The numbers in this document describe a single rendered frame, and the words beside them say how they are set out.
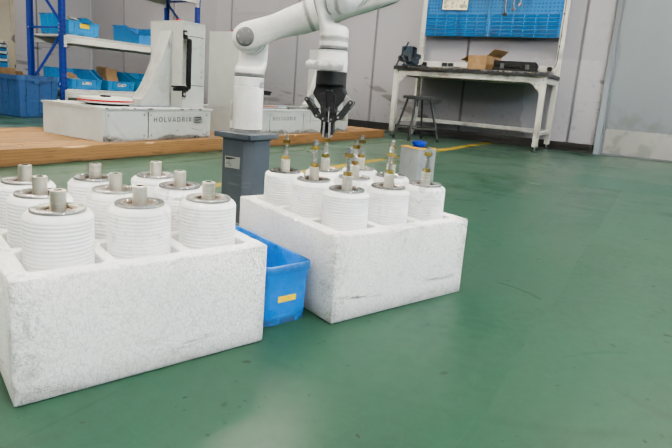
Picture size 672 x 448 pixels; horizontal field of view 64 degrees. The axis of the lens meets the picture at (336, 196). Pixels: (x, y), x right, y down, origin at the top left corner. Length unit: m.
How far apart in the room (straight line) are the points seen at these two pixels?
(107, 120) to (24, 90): 2.46
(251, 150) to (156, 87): 1.99
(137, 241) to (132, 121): 2.44
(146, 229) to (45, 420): 0.28
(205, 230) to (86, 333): 0.23
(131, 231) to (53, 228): 0.11
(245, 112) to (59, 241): 0.96
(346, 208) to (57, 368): 0.57
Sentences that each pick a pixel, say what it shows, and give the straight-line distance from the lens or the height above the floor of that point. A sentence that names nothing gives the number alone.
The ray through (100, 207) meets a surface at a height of 0.23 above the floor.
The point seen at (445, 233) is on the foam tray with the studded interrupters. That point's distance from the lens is 1.25.
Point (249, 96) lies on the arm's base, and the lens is 1.69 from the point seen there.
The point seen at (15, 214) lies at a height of 0.23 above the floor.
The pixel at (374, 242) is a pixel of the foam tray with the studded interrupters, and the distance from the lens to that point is 1.10.
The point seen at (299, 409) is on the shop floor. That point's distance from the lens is 0.83.
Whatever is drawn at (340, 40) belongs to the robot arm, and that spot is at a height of 0.57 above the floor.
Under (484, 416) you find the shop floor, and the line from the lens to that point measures 0.88.
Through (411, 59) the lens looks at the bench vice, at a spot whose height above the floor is 0.83.
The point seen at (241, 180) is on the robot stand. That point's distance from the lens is 1.68.
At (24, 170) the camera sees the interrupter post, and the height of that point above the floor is 0.27.
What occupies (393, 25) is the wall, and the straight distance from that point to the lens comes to 6.99.
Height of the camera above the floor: 0.45
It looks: 11 degrees down
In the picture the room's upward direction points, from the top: 4 degrees clockwise
